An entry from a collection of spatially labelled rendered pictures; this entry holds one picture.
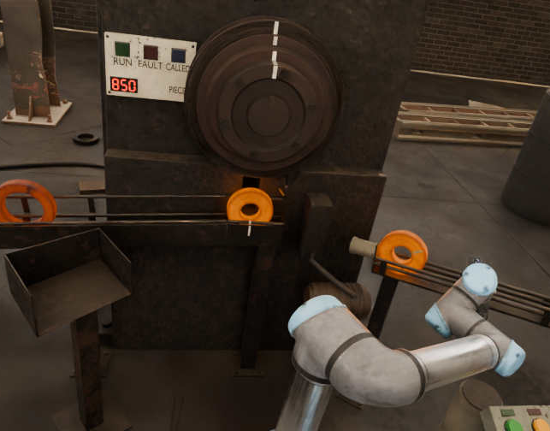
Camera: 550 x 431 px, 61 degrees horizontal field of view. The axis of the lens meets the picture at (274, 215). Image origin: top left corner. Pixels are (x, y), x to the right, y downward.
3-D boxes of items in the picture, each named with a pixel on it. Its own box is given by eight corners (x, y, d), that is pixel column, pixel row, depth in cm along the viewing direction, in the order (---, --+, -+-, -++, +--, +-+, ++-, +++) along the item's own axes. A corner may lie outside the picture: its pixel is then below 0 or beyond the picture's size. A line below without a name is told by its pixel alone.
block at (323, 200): (294, 245, 177) (305, 189, 165) (315, 246, 179) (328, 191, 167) (299, 262, 168) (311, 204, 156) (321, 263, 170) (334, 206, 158)
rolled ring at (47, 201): (-22, 192, 142) (-18, 187, 145) (9, 240, 152) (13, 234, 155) (36, 177, 142) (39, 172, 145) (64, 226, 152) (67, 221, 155)
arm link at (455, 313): (454, 344, 106) (488, 309, 106) (417, 312, 114) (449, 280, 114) (461, 354, 111) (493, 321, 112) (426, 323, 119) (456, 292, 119)
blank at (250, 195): (221, 192, 158) (221, 197, 155) (267, 182, 157) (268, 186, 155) (233, 230, 166) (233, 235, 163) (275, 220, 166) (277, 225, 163)
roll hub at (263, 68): (214, 151, 139) (221, 54, 125) (305, 159, 144) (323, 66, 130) (214, 159, 134) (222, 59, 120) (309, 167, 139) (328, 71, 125)
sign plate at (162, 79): (108, 92, 145) (105, 31, 136) (192, 101, 150) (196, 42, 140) (106, 94, 143) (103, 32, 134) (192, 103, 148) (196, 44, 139)
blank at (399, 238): (391, 274, 163) (388, 279, 161) (374, 235, 160) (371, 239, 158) (434, 266, 154) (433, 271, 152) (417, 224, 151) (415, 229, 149)
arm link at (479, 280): (452, 279, 111) (477, 253, 111) (452, 289, 120) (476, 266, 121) (480, 303, 107) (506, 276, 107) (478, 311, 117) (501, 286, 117)
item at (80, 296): (34, 423, 162) (2, 253, 125) (108, 386, 178) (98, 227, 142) (57, 469, 150) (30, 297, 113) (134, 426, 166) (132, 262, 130)
